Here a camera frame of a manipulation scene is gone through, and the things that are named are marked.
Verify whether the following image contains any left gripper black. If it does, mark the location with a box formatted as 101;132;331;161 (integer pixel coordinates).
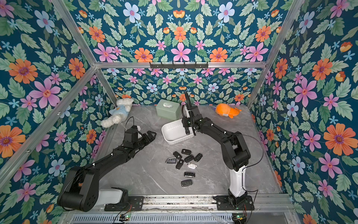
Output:
132;131;157;152

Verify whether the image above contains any white storage box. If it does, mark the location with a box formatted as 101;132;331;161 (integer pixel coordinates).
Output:
161;119;194;145

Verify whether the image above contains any silver trimmed car key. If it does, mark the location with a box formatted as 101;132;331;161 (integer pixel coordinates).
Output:
166;157;178;164

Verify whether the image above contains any black VW car key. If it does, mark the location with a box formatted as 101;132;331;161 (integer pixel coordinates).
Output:
175;159;184;170

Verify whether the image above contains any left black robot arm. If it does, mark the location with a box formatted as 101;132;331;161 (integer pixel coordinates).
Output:
57;126;157;212

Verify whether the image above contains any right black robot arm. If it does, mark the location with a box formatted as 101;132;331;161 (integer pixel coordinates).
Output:
182;108;251;209

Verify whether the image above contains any green tissue box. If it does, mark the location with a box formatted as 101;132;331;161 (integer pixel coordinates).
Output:
156;99;181;120

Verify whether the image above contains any black car key middle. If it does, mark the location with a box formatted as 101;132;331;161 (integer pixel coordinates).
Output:
181;149;192;155

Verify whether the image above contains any black car key right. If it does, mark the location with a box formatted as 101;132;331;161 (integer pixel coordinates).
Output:
194;153;203;162

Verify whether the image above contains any white car key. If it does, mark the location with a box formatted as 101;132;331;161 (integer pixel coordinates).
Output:
187;162;197;169

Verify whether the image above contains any black car key lower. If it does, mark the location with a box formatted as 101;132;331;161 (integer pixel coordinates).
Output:
184;171;195;178

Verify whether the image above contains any black car key bottom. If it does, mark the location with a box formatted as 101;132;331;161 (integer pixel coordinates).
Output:
181;179;193;187

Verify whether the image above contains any orange plush toy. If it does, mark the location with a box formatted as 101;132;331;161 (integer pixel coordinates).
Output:
215;103;242;119

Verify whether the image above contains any white teddy bear plush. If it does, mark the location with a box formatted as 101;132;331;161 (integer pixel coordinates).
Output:
100;98;134;128

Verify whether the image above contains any white perforated vent strip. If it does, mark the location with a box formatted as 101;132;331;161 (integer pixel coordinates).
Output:
70;213;234;224

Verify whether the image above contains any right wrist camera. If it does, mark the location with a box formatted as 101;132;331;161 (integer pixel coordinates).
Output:
185;100;200;118

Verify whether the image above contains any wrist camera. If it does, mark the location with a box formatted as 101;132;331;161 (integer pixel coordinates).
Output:
122;125;139;148
185;100;200;118

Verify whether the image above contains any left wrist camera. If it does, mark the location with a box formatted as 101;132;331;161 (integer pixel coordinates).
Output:
122;125;139;148

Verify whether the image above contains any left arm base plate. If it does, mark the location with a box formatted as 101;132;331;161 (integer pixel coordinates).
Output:
104;196;144;211

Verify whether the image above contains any black hook rail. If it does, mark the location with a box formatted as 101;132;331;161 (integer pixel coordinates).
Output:
149;62;209;70

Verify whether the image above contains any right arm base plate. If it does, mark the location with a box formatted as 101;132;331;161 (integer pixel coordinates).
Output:
213;196;255;211

